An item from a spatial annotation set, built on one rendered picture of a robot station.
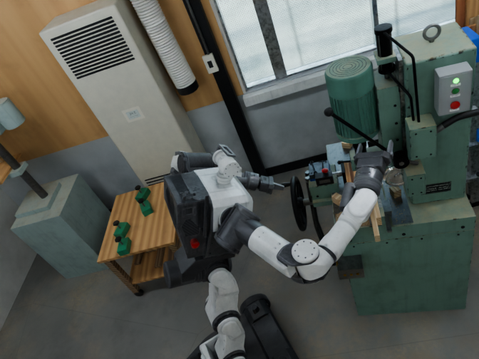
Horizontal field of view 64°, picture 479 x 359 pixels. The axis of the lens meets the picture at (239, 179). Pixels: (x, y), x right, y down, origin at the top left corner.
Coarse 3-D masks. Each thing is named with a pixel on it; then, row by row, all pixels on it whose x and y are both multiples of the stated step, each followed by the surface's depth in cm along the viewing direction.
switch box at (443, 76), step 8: (456, 64) 126; (464, 64) 124; (440, 72) 126; (448, 72) 124; (456, 72) 123; (464, 72) 122; (472, 72) 122; (440, 80) 125; (448, 80) 124; (464, 80) 124; (440, 88) 127; (448, 88) 126; (464, 88) 126; (440, 96) 129; (448, 96) 128; (464, 96) 128; (440, 104) 131; (448, 104) 130; (464, 104) 130; (440, 112) 133; (448, 112) 132; (456, 112) 132
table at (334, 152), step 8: (336, 144) 206; (328, 152) 203; (336, 152) 201; (344, 152) 199; (336, 160) 197; (336, 168) 192; (312, 200) 187; (320, 200) 185; (328, 200) 183; (336, 208) 174; (384, 224) 160; (360, 232) 164; (368, 232) 164; (384, 232) 163
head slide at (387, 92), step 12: (384, 84) 141; (396, 84) 139; (384, 96) 142; (396, 96) 141; (384, 108) 145; (396, 108) 145; (384, 120) 149; (396, 120) 148; (384, 132) 153; (396, 132) 152; (384, 144) 157; (396, 144) 156
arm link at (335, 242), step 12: (336, 228) 113; (348, 228) 113; (324, 240) 112; (336, 240) 110; (348, 240) 112; (324, 252) 108; (336, 252) 109; (312, 264) 107; (324, 264) 108; (300, 276) 115; (312, 276) 111; (324, 276) 113
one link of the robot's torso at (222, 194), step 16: (176, 176) 145; (192, 176) 146; (208, 176) 147; (176, 192) 136; (192, 192) 136; (208, 192) 137; (224, 192) 138; (240, 192) 139; (176, 208) 131; (192, 208) 133; (208, 208) 136; (224, 208) 135; (176, 224) 135; (192, 224) 137; (208, 224) 138; (192, 240) 140; (208, 240) 141; (192, 256) 148; (208, 256) 151
